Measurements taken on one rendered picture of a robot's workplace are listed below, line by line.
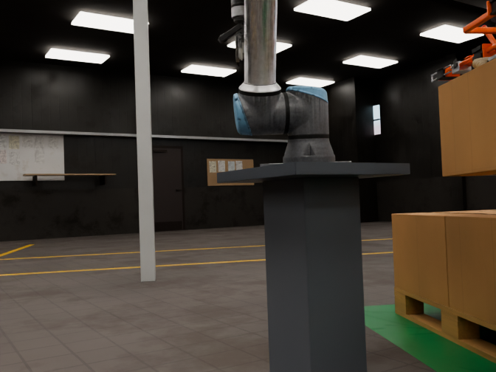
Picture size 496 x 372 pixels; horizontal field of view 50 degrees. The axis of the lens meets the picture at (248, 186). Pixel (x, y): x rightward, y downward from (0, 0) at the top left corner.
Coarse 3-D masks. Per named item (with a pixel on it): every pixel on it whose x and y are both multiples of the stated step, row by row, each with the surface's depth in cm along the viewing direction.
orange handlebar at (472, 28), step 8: (480, 16) 186; (488, 16) 182; (472, 24) 192; (480, 24) 190; (464, 32) 198; (472, 32) 199; (480, 32) 199; (488, 32) 199; (488, 48) 225; (472, 56) 237; (464, 64) 244
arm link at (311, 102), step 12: (288, 96) 188; (300, 96) 187; (312, 96) 186; (324, 96) 189; (288, 108) 185; (300, 108) 186; (312, 108) 186; (324, 108) 188; (288, 120) 186; (300, 120) 187; (312, 120) 186; (324, 120) 189; (288, 132) 191; (300, 132) 187; (312, 132) 187; (324, 132) 189
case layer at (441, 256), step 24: (408, 216) 271; (432, 216) 245; (456, 216) 224; (480, 216) 210; (408, 240) 272; (432, 240) 246; (456, 240) 224; (480, 240) 206; (408, 264) 273; (432, 264) 247; (456, 264) 225; (480, 264) 206; (408, 288) 273; (432, 288) 247; (456, 288) 225; (480, 288) 207; (480, 312) 207
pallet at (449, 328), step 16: (400, 304) 284; (416, 304) 278; (432, 304) 248; (416, 320) 265; (432, 320) 261; (448, 320) 233; (464, 320) 226; (480, 320) 207; (448, 336) 233; (464, 336) 225; (480, 352) 208
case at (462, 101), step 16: (464, 80) 212; (480, 80) 200; (448, 96) 226; (464, 96) 213; (480, 96) 201; (448, 112) 227; (464, 112) 213; (480, 112) 201; (448, 128) 227; (464, 128) 213; (480, 128) 201; (448, 144) 227; (464, 144) 214; (480, 144) 202; (448, 160) 228; (464, 160) 214; (480, 160) 202
